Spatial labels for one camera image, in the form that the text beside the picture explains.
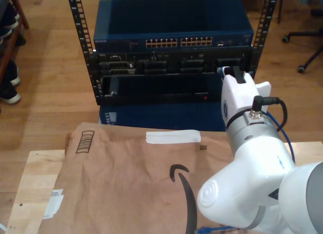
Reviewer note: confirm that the black office chair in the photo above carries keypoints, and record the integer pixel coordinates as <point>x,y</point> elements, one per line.
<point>302,33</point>

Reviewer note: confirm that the brown paper mailer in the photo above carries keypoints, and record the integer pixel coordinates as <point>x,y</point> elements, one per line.
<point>113,193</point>

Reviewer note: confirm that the black rack frame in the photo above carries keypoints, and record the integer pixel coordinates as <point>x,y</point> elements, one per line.
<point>91,67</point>

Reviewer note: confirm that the blue network switch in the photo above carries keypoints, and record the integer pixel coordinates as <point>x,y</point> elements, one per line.
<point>164,16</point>

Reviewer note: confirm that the black metal furniture leg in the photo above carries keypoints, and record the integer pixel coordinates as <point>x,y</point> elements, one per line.
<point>279,9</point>

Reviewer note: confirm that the small white paper scrap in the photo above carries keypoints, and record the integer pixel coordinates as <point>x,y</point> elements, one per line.
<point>3,226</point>

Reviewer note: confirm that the white tape patch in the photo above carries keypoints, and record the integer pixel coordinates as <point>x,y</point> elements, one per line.
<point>54,206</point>

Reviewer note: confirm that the blue cabinet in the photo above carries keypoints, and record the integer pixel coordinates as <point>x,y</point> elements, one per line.
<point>164,115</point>

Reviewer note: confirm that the dark navy shoe white sole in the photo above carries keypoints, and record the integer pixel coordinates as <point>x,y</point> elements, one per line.
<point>15,80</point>
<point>12,16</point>
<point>11,98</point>
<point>6,31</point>

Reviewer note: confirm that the black rack server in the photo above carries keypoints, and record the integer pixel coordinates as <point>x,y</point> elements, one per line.
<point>151,67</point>

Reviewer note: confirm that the long white tape strip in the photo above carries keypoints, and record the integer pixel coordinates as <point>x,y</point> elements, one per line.
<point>174,136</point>

